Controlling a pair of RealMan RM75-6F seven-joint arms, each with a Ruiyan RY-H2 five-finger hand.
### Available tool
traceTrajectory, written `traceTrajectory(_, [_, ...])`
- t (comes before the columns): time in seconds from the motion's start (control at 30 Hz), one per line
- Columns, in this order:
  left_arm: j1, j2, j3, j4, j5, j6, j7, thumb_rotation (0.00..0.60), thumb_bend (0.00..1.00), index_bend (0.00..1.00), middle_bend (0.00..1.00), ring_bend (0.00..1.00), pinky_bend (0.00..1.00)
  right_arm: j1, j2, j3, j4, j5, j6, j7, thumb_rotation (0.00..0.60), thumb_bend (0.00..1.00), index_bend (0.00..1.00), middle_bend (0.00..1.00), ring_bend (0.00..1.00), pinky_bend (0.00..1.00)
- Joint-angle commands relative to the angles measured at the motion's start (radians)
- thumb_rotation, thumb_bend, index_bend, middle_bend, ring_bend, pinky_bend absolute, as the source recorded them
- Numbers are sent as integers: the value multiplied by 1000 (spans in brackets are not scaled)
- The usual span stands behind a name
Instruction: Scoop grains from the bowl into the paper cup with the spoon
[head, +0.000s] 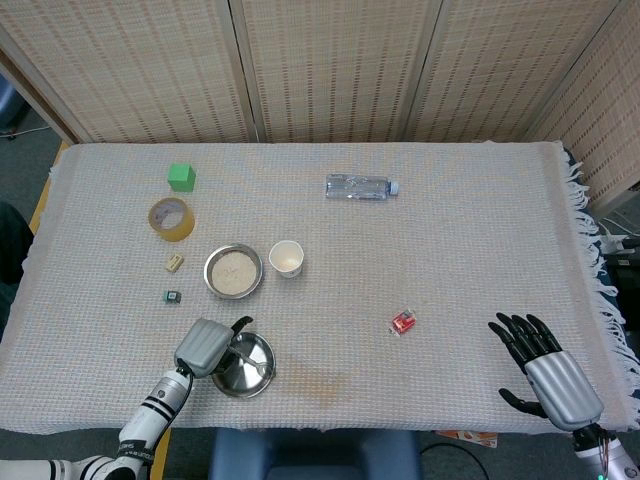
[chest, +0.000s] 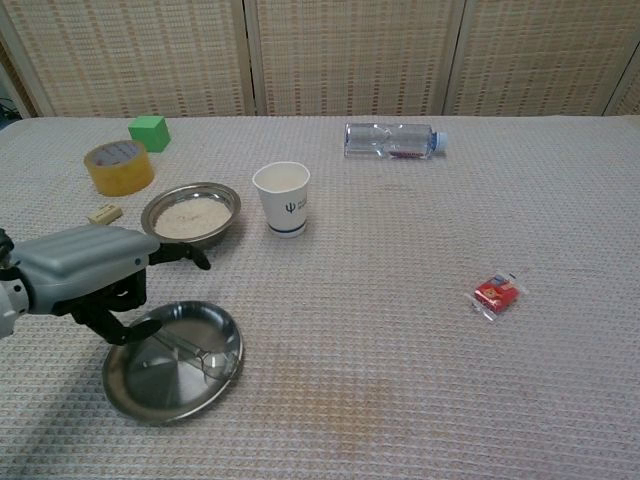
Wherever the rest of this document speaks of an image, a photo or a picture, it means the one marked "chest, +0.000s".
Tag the white paper cup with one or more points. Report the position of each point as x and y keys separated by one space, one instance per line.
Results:
x=285 y=210

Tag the steel plate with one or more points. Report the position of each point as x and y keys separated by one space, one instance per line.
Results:
x=165 y=395

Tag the metal spoon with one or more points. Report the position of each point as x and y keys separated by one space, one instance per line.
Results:
x=220 y=364

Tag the beige woven table cloth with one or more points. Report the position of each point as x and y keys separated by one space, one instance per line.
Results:
x=400 y=350

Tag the green cube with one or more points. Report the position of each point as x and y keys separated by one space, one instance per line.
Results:
x=149 y=134

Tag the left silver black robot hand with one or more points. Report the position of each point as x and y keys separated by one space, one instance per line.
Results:
x=80 y=260

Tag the clear plastic water bottle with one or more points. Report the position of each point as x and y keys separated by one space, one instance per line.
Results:
x=385 y=141

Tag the yellow tape roll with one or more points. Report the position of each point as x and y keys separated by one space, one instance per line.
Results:
x=120 y=181

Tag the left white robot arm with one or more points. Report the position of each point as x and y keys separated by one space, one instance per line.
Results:
x=6 y=305

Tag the beige eraser block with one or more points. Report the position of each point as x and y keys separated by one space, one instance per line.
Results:
x=105 y=215

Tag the red snack packet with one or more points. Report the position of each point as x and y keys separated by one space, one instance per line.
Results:
x=495 y=295

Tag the steel bowl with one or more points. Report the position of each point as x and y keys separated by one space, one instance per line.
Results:
x=225 y=230

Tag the woven bamboo screen panel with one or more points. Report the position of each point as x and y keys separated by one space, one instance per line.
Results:
x=350 y=55
x=540 y=55
x=630 y=97
x=135 y=55

